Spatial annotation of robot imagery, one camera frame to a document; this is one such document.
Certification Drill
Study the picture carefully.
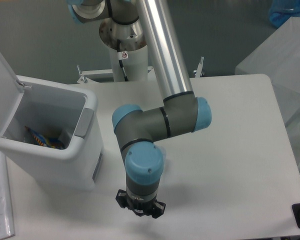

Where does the white paper notebook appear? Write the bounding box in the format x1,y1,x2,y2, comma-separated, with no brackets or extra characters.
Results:
0,151,15,240

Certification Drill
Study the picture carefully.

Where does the white trash can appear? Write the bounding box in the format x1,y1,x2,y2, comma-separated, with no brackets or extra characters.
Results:
0,76,103,191

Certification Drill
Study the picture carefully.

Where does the blue plastic bag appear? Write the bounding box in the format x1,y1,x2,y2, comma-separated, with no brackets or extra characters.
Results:
268,0,300,28

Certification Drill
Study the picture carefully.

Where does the white pedestal base bracket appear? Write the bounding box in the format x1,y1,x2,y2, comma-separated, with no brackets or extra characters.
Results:
76,56,205,84

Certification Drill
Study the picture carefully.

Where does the colourful snack wrapper in bin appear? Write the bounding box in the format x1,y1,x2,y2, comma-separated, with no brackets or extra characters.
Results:
24,126,65,150

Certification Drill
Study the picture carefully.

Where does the translucent plastic box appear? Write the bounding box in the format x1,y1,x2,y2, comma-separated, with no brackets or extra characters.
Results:
235,17,300,172

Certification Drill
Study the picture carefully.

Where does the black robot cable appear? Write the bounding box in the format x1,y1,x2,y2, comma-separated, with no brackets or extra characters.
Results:
116,38,130,82

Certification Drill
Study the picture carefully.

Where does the crushed clear plastic bottle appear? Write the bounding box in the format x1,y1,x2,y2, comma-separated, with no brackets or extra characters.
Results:
160,147,167,163

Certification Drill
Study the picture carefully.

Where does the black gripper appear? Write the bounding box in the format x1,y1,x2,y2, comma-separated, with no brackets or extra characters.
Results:
115,189,166,219

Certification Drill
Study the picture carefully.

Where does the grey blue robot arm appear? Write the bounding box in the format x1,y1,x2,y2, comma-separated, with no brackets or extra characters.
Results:
67,0,212,219

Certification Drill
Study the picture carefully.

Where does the white trash can lid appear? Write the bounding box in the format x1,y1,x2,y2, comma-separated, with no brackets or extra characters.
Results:
0,52,25,136

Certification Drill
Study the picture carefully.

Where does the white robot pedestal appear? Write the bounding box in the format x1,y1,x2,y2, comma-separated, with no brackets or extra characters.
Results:
107,46,148,82

